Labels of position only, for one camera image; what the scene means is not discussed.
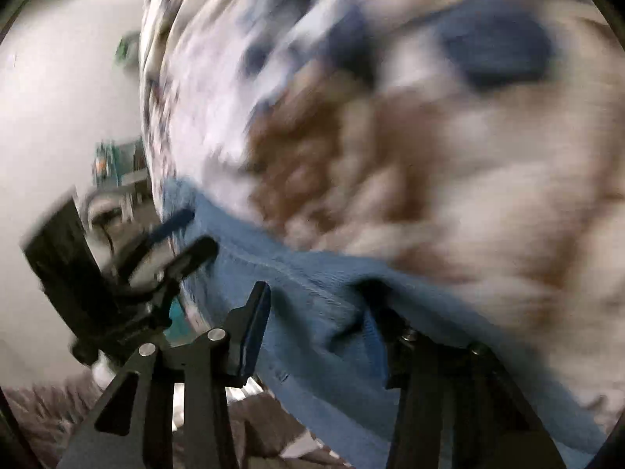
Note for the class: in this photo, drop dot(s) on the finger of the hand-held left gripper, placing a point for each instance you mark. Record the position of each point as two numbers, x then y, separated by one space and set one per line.
195 251
168 227

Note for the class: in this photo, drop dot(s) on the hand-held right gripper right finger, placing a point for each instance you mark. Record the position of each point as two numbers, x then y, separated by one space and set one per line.
425 405

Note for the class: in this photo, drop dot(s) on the green and white plastic container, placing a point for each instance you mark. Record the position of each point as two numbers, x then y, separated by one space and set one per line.
127 51

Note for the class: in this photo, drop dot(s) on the floral blanket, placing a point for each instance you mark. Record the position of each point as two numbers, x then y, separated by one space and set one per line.
439 156

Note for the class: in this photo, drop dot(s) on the blue denim pants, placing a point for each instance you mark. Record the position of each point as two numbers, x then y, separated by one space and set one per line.
317 303

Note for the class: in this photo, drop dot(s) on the teal rack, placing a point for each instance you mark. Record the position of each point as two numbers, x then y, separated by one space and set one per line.
117 166

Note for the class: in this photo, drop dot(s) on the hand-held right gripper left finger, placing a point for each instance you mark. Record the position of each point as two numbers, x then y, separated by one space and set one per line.
256 332

